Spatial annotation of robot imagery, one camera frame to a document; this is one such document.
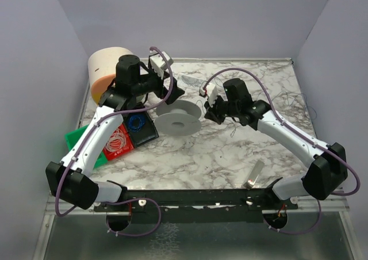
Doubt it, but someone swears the white coiled wire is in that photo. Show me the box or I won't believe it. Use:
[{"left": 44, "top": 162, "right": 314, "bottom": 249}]
[{"left": 105, "top": 129, "right": 129, "bottom": 153}]

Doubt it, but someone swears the blue coiled wire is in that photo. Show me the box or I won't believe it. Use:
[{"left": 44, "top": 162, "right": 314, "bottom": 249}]
[{"left": 128, "top": 114, "right": 146, "bottom": 131}]

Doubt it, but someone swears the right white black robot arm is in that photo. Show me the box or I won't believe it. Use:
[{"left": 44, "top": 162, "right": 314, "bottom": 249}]
[{"left": 200, "top": 78, "right": 348, "bottom": 200}]

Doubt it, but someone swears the black plastic bin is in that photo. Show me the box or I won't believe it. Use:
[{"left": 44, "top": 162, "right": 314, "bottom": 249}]
[{"left": 123, "top": 112, "right": 159, "bottom": 148}]

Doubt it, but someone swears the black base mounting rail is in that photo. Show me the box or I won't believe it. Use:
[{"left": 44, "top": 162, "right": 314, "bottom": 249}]
[{"left": 94, "top": 188, "right": 298, "bottom": 224}]

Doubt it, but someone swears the packaged protractor ruler set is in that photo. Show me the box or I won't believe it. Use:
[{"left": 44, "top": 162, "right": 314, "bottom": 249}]
[{"left": 180, "top": 75, "right": 206, "bottom": 89}]

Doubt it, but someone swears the grey plastic cable spool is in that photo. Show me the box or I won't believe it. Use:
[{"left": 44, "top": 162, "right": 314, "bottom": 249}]
[{"left": 154, "top": 100, "right": 202, "bottom": 136}]

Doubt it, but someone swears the aluminium extrusion frame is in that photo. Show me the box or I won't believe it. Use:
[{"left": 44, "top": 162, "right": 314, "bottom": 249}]
[{"left": 60, "top": 188, "right": 350, "bottom": 213}]

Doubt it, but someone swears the grey metal clip tool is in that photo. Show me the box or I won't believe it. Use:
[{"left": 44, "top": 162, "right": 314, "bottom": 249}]
[{"left": 242, "top": 160, "right": 265, "bottom": 190}]

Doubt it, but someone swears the thin blue wire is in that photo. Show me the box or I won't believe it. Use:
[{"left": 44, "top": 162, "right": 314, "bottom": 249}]
[{"left": 195, "top": 84, "right": 320, "bottom": 137}]

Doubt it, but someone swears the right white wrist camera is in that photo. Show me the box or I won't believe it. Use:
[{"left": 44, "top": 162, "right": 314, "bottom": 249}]
[{"left": 199, "top": 83, "right": 218, "bottom": 108}]

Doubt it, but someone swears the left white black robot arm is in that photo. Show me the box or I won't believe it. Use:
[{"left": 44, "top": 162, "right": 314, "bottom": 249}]
[{"left": 45, "top": 47, "right": 183, "bottom": 209}]

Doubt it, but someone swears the green plastic bin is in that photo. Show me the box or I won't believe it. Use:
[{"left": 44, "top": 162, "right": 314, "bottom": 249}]
[{"left": 64, "top": 125, "right": 108, "bottom": 169}]

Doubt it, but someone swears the beige layered cylinder model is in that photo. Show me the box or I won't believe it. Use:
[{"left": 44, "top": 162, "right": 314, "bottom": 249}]
[{"left": 87, "top": 47, "right": 133, "bottom": 104}]

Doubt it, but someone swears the red plastic bin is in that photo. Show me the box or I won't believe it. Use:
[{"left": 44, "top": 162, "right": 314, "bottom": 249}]
[{"left": 103, "top": 124, "right": 134, "bottom": 161}]

